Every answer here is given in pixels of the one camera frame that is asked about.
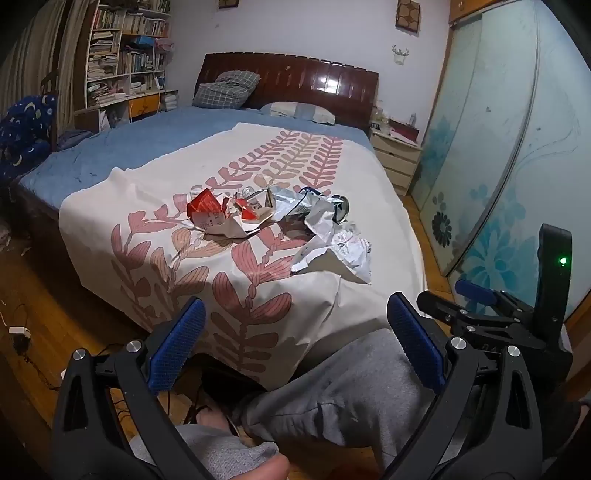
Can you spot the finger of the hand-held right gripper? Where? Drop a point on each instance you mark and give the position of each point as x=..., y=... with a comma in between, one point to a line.
x=473, y=291
x=438, y=304

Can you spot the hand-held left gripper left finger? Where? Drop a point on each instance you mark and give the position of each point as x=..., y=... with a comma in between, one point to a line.
x=182, y=337

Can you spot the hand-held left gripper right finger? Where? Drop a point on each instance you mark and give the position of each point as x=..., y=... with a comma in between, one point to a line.
x=413, y=337

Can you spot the white printed wrapper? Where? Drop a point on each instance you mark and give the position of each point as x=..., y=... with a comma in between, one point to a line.
x=341, y=249

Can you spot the torn brown cardboard piece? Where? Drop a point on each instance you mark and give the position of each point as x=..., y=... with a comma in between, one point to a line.
x=231, y=229

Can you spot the red and white torn carton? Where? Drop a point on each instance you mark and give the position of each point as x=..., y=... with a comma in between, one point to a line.
x=205, y=207

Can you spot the blue drink can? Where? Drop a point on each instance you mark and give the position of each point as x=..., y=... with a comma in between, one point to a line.
x=339, y=207

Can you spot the small red carton piece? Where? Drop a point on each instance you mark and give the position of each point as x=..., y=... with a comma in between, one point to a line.
x=249, y=212

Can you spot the silver foil bag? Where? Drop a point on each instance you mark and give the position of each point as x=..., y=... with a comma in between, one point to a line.
x=288, y=203

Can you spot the person's grey trousers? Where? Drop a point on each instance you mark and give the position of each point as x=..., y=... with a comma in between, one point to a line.
x=351, y=383

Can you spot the person's bare foot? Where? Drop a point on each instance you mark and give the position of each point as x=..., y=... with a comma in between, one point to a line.
x=214, y=422

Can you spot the wide floral glass sliding door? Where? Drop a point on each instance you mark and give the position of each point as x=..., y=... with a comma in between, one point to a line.
x=531, y=161

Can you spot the cream nightstand with drawers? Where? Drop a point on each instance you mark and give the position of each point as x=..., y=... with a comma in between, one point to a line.
x=392, y=157

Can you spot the red box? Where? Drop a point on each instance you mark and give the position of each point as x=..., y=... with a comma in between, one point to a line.
x=405, y=131

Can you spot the narrow floral glass sliding door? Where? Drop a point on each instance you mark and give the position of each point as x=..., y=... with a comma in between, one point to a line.
x=450, y=115

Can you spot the blue bedsheet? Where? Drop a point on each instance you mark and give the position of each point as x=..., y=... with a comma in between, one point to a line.
x=138, y=138

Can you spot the leaf print bed cloth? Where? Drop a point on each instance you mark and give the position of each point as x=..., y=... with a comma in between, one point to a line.
x=286, y=152

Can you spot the striped pillow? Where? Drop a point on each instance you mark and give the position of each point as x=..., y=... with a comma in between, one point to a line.
x=295, y=112

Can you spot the grey checked pillow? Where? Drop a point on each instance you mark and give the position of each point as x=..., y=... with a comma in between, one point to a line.
x=224, y=92

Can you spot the glossy wooden bed headboard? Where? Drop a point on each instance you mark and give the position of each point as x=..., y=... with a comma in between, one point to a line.
x=295, y=78

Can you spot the wooden bookshelf with books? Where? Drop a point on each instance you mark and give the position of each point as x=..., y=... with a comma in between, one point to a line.
x=124, y=50

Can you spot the beige curtain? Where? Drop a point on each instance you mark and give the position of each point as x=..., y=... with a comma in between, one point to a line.
x=51, y=60

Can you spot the deer head wall decoration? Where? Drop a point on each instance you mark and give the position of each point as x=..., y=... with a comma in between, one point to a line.
x=400, y=54

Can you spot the brown framed wall picture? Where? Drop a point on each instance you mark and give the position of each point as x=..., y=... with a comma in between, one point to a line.
x=408, y=14

